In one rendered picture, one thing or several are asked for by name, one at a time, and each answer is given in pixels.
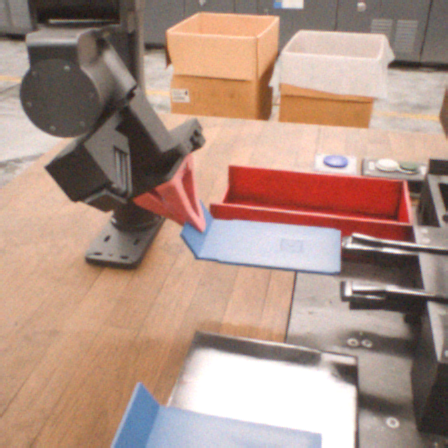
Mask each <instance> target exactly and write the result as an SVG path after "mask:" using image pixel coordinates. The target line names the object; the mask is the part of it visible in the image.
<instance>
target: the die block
mask: <svg viewBox="0 0 448 448"><path fill-rule="evenodd" d="M399 286H402V287H409V288H417V289H421V284H420V278H419V272H418V266H417V261H415V264H414V265H408V264H404V268H403V272H402V276H401V280H400V284H399ZM403 321H404V322H405V323H411V324H418V325H422V330H421V333H420V337H419V341H418V344H417V348H416V351H415V355H414V358H413V362H412V365H411V369H410V372H409V375H410V376H411V384H412V393H413V402H414V411H415V420H416V429H417V431H418V432H423V433H429V434H435V435H440V436H446V437H448V373H444V371H437V370H436V368H435V362H434V356H433V350H431V344H430V338H429V332H428V326H427V320H426V314H425V308H424V311H423V315H422V316H419V315H412V314H405V313H403Z"/></svg>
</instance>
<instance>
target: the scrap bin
mask: <svg viewBox="0 0 448 448"><path fill-rule="evenodd" d="M210 214H211V216H212V217H213V219H214V220H224V221H233V220H238V221H249V222H260V223H272V224H283V225H294V226H305V227H317V228H328V229H336V231H341V252H340V258H348V259H356V260H364V261H372V262H380V263H388V264H396V265H404V264H400V263H392V262H384V261H379V260H373V259H369V258H365V257H361V256H357V255H353V254H350V253H346V254H344V253H343V251H342V238H343V237H348V236H352V235H353V234H354V233H355V234H360V235H364V236H368V237H373V238H377V239H382V240H389V241H398V242H406V243H410V239H411V235H412V230H413V226H414V221H413V215H412V210H411V204H410V198H409V193H408V187H407V182H406V180H395V179H385V178H374V177H364V176H353V175H343V174H332V173H322V172H311V171H301V170H290V169H280V168H269V167H259V166H248V165H239V164H229V165H228V185H227V187H226V189H225V192H224V194H223V196H222V198H221V200H220V203H215V202H210Z"/></svg>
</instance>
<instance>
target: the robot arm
mask: <svg viewBox="0 0 448 448"><path fill-rule="evenodd" d="M145 1H146V0H27V5H28V11H29V18H30V24H31V30H32V33H29V34H27V35H26V39H25V43H26V50H27V56H28V62H29V68H28V69H27V70H26V71H25V73H24V74H23V76H22V78H21V81H20V84H19V90H20V100H21V104H22V107H23V110H24V112H25V114H26V115H27V117H28V118H29V120H30V121H31V122H32V123H33V124H34V125H35V126H36V127H37V128H39V129H40V130H41V131H43V132H45V133H47V134H49V135H52V136H55V137H61V138H70V137H74V139H73V140H72V141H71V142H70V143H69V144H67V145H66V146H65V147H64V148H63V149H62V150H61V151H60V152H59V153H58V154H57V155H56V156H55V157H54V158H53V159H51V160H50V161H49V162H48V163H47V164H46V165H45V166H44V168H45V170H46V171H47V172H48V173H49V175H50V176H51V177H52V178H53V180H54V181H55V182H56V183H57V185H58V186H59V187H60V188H61V189H62V191H63V192H64V193H65V194H66V196H67V197H68V198H69V199H70V201H72V202H74V203H78V202H82V203H84V204H86V205H88V206H91V207H93V208H95V209H97V210H99V211H102V212H104V213H109V212H111V211H112V213H111V220H110V221H109V223H108V224H107V225H106V227H105V228H104V229H103V231H102V232H101V233H100V234H99V236H98V237H97V238H96V240H95V241H93V242H92V244H91V245H90V246H89V248H88V249H87V250H86V252H85V253H84V255H85V260H86V262H87V263H88V264H94V265H101V266H108V267H116V268H123V269H135V268H137V267H138V266H139V264H140V263H141V261H142V259H143V256H144V254H145V253H146V251H147V249H148V248H149V246H150V244H151V243H152V241H153V239H154V237H156V235H157V233H158V232H159V230H160V228H161V227H162V225H163V223H164V222H165V220H166V218H167V219H169V220H171V221H173V222H175V223H177V224H178V225H180V226H181V227H183V226H184V224H185V222H186V221H187V222H188V223H190V224H191V225H192V226H193V227H194V228H195V229H196V230H198V231H199V232H200V233H203V232H204V230H205V228H206V222H205V219H204V215H203V212H202V208H201V205H200V201H199V198H198V193H197V184H196V176H195V167H194V159H193V154H192V153H194V152H196V151H198V150H200V149H202V148H203V147H204V145H205V143H206V139H205V137H204V136H203V134H202V131H203V127H202V126H201V124H200V123H199V121H198V119H197V118H196V117H195V118H193V119H191V120H189V121H187V122H185V123H183V124H181V125H180V126H178V127H176V128H174V129H172V130H170V131H168V130H167V129H166V127H165V126H164V124H163V123H162V121H161V120H160V118H159V117H158V115H157V114H156V112H155V111H154V109H153V108H152V106H151V105H150V103H149V101H148V100H147V96H146V90H145V79H144V8H145ZM49 19H51V20H100V21H50V20H49ZM181 182H182V183H181ZM182 185H183V187H184V190H185V192H184V190H183V188H182ZM185 193H186V194H185ZM186 195H187V196H186Z"/></svg>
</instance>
